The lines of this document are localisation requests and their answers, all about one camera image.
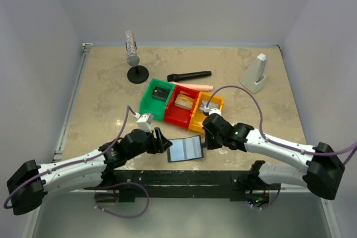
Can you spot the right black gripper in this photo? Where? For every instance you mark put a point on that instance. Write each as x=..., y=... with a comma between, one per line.
x=210, y=145

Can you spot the black round microphone stand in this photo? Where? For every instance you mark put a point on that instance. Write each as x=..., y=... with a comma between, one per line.
x=137, y=74

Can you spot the black card stack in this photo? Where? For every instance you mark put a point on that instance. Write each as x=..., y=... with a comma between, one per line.
x=160, y=93

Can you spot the gold card stack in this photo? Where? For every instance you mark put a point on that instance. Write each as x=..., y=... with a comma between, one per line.
x=184, y=101

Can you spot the silver VIP card stack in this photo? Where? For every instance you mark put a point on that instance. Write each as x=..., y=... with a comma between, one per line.
x=210, y=105

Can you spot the white wedge charging dock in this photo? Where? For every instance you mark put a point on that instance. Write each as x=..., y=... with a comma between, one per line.
x=254, y=77

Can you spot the black microphone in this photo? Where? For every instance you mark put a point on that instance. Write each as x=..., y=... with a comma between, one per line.
x=188, y=76

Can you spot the glitter microphone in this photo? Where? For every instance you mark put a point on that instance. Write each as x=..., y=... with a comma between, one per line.
x=133, y=58

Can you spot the green plastic bin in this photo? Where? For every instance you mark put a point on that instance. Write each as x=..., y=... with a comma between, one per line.
x=154, y=104

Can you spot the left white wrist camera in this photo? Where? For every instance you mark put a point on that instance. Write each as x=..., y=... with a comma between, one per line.
x=144, y=121

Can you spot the yellow plastic bin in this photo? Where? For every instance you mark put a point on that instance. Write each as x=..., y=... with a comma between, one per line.
x=198, y=117

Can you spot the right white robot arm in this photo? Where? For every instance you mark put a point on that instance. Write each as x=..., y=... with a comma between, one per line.
x=318, y=168

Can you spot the red plastic bin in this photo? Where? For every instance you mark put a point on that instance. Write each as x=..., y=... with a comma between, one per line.
x=180, y=115

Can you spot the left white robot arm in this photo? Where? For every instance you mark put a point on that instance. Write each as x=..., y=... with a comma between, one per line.
x=32, y=182

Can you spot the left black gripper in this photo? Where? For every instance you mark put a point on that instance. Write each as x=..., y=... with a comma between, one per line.
x=161, y=144

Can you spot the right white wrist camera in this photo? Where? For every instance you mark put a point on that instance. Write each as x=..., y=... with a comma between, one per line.
x=209, y=111

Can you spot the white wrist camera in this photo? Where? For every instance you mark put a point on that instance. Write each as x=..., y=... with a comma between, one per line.
x=209, y=111
x=144, y=121

